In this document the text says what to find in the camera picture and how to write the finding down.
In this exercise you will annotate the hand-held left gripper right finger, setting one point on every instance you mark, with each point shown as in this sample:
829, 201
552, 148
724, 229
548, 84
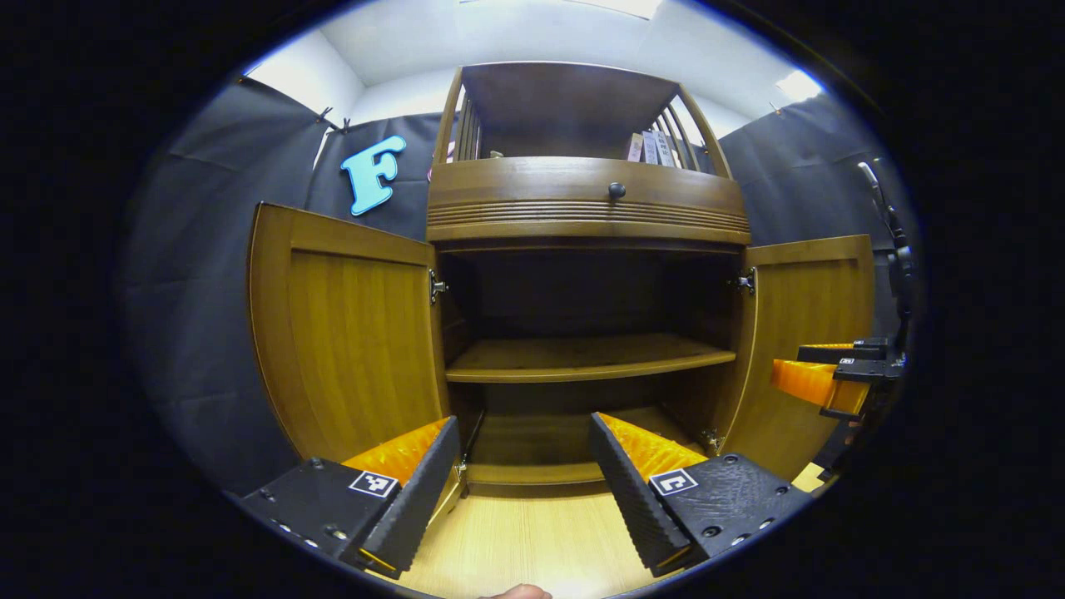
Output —
628, 499

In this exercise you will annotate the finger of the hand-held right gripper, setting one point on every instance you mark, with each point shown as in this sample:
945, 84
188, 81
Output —
865, 370
832, 354

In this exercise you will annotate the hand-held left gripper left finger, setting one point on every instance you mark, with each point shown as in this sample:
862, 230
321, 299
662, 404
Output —
420, 499

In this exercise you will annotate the wooden shoe cabinet door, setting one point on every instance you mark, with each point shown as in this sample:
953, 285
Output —
349, 333
799, 299

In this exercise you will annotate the metal door hinge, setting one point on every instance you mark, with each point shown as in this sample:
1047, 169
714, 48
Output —
711, 438
436, 287
460, 468
745, 283

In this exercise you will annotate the wooden cabinet drawer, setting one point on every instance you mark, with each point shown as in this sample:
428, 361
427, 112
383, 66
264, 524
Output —
516, 191

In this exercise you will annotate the wooden inner shelf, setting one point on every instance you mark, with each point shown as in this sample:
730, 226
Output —
582, 358

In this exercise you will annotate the small ceiling light panel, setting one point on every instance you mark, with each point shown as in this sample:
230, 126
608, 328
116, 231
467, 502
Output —
799, 85

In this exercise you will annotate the white book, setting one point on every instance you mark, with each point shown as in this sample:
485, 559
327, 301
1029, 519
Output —
664, 148

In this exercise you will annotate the black drawer knob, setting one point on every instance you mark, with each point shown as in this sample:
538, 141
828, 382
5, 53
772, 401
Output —
616, 190

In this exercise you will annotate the grey book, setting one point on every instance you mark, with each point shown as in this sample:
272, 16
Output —
650, 147

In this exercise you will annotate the black backdrop cloth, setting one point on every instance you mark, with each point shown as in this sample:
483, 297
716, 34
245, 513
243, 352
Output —
200, 291

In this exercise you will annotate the large ceiling light panel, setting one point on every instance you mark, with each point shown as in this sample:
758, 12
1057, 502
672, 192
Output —
616, 7

